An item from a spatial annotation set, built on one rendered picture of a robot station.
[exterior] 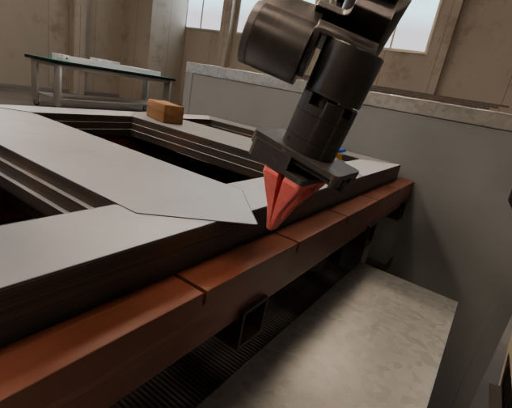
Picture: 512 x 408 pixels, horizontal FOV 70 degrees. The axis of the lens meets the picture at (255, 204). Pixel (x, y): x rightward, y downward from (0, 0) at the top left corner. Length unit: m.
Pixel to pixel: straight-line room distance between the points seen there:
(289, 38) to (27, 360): 0.31
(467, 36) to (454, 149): 7.57
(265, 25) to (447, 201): 0.89
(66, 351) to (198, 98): 1.34
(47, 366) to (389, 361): 0.44
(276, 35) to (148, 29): 10.60
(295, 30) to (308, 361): 0.39
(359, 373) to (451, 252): 0.71
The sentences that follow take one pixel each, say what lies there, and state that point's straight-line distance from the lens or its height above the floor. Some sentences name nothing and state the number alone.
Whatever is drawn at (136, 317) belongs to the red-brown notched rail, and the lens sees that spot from 0.31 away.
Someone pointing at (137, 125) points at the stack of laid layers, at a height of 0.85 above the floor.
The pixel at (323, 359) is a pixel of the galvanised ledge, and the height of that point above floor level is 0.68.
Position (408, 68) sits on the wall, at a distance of 8.71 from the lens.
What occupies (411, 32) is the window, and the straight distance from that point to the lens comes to 8.81.
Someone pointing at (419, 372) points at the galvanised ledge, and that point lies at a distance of 0.59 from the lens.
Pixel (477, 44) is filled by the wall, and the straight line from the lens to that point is 8.63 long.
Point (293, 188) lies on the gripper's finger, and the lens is 0.36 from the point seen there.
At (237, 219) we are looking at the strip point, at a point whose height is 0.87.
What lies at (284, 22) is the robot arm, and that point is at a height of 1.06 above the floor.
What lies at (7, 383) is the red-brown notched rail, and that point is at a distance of 0.27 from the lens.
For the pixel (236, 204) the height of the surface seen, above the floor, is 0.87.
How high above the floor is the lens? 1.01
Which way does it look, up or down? 18 degrees down
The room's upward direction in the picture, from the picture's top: 10 degrees clockwise
